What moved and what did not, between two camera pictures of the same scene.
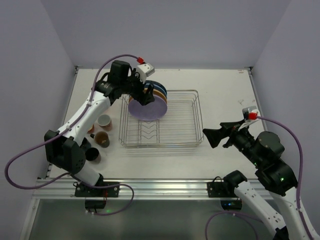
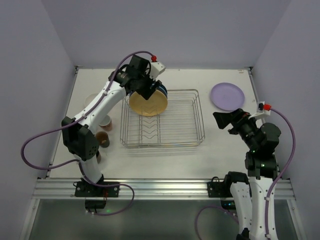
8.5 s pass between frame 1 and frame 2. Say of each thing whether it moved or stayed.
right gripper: moved
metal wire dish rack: stayed
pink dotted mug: stayed
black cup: stayed
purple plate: moved
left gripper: moved
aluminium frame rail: stayed
